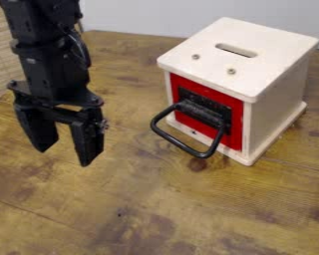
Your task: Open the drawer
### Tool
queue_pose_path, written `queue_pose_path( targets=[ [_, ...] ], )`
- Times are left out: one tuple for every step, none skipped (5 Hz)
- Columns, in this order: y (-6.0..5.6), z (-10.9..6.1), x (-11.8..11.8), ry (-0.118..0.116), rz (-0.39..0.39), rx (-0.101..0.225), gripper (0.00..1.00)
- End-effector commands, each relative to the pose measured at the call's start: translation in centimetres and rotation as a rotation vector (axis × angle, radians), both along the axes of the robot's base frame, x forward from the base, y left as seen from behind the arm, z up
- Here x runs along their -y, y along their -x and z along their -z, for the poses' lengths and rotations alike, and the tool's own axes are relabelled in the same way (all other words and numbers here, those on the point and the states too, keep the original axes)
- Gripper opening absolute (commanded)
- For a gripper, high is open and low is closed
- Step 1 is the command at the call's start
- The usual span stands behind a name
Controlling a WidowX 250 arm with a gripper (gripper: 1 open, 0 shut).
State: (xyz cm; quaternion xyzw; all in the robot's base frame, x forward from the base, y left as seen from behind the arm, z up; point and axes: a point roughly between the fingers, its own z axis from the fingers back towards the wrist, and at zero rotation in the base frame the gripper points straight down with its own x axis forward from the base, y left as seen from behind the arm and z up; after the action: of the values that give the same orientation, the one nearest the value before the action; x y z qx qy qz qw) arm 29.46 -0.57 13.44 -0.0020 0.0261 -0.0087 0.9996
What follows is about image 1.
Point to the white wooden box cabinet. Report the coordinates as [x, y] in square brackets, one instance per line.
[251, 62]

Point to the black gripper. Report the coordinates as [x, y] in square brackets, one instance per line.
[53, 95]

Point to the red drawer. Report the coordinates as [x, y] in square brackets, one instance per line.
[208, 110]

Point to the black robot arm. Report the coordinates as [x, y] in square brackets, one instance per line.
[42, 21]

